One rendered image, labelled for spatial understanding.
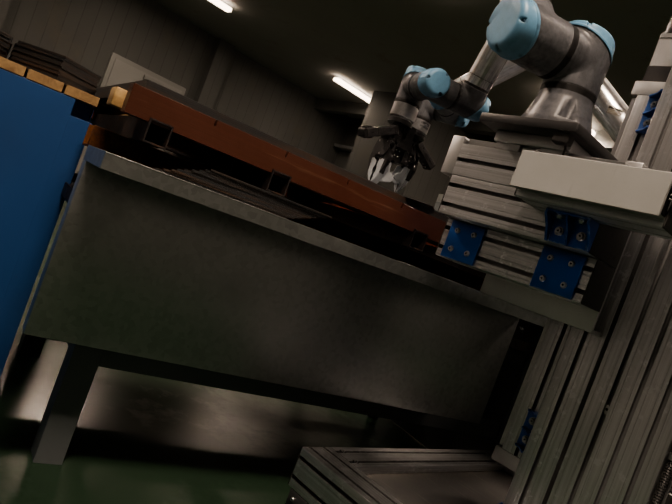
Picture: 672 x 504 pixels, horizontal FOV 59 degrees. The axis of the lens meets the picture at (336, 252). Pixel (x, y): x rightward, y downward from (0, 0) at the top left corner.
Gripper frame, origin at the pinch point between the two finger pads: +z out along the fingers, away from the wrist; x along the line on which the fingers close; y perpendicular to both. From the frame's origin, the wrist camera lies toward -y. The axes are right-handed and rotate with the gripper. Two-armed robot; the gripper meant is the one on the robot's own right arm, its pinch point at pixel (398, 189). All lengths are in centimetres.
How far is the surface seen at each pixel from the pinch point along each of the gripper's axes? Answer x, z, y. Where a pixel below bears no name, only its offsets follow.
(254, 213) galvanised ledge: 61, 24, 75
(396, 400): 46, 59, 9
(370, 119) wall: -675, -175, -399
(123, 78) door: -858, -86, -54
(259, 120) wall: -911, -127, -315
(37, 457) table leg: 36, 90, 91
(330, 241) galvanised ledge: 61, 24, 57
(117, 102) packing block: 32, 13, 100
